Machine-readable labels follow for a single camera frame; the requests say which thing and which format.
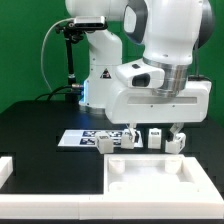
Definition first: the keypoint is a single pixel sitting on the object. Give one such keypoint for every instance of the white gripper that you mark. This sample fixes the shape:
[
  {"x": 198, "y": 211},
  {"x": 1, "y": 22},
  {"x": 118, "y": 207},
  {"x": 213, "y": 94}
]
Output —
[{"x": 138, "y": 106}]

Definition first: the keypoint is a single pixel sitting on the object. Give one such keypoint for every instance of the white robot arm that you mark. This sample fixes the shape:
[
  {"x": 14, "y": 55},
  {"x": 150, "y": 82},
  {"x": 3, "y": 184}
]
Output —
[{"x": 140, "y": 51}]

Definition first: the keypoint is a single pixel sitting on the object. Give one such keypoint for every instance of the white tag base sheet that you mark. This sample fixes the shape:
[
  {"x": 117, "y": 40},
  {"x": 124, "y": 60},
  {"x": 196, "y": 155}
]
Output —
[{"x": 84, "y": 138}]

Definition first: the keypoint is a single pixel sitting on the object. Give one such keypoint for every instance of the white obstacle fence bar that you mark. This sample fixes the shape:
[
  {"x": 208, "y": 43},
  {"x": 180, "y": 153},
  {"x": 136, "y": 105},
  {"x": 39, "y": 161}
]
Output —
[{"x": 91, "y": 207}]

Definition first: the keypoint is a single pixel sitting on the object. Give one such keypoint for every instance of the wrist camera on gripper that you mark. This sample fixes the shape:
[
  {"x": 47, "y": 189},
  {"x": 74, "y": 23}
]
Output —
[{"x": 137, "y": 74}]

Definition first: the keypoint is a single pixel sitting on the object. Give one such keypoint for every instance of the black camera stand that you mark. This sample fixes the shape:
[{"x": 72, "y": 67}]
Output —
[{"x": 71, "y": 36}]

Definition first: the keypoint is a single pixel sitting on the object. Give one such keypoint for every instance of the silver camera on stand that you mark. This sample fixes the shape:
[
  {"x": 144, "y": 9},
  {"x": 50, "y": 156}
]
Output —
[{"x": 90, "y": 23}]

